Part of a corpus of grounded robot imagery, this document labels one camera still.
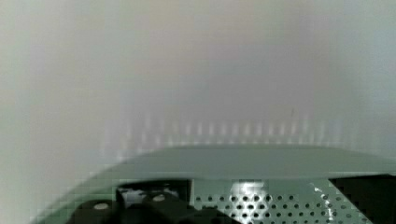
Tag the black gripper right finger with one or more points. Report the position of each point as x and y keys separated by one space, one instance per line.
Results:
x=373 y=195

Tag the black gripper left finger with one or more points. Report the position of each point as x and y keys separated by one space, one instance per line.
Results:
x=149 y=202

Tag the green oval strainer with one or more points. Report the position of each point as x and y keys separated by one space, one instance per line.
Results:
x=255 y=184

